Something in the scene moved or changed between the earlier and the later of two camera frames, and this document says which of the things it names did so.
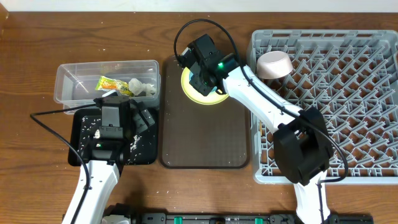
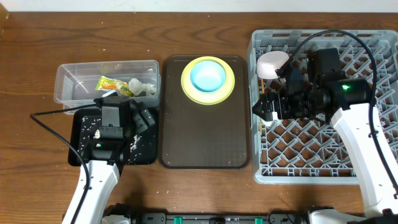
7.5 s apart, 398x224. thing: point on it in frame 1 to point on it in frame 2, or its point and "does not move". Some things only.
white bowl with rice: x=274 y=65 does not move
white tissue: x=137 y=87 does not move
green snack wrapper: x=107 y=84 does not move
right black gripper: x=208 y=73 to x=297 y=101
